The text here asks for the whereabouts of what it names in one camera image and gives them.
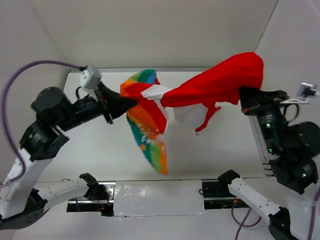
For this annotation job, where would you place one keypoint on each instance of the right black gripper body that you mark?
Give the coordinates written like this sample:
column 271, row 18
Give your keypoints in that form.
column 265, row 99

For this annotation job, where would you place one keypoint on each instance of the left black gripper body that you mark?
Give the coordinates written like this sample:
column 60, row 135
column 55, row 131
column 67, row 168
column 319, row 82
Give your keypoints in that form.
column 87, row 108

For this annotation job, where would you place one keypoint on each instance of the rainbow red white jacket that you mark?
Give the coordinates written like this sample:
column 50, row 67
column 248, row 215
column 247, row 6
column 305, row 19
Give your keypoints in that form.
column 193, row 102

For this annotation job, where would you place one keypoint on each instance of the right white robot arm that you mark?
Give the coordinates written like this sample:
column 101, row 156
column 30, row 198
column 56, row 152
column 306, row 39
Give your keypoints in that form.
column 294, row 147

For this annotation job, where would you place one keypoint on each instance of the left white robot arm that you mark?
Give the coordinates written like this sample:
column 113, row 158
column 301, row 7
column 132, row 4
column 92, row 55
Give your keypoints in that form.
column 21, row 204

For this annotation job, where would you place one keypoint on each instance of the white taped cover board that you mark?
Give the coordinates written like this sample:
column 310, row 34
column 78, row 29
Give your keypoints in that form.
column 158, row 198

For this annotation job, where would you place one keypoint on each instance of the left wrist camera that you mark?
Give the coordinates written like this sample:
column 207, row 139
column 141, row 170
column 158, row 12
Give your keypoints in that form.
column 90, row 78

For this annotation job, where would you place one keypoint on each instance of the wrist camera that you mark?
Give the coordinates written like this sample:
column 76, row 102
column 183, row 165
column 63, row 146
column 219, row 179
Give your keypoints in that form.
column 90, row 78
column 308, row 90

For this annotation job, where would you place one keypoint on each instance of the aluminium frame rail back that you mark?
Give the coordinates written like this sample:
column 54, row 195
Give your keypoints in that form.
column 158, row 69

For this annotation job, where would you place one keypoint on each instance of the aluminium frame rail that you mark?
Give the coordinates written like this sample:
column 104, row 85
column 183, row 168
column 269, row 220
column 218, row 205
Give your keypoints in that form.
column 265, row 156
column 158, row 69

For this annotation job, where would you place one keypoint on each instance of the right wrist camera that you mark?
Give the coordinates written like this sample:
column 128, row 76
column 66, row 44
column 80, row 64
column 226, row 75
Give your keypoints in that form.
column 308, row 90

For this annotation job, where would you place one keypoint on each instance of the aluminium frame rail right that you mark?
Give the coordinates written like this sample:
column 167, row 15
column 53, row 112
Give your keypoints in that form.
column 265, row 156

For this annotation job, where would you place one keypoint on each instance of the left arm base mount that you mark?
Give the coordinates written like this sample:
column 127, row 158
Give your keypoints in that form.
column 100, row 202

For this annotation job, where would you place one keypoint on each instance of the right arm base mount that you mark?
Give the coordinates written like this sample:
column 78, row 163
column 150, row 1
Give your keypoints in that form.
column 215, row 196

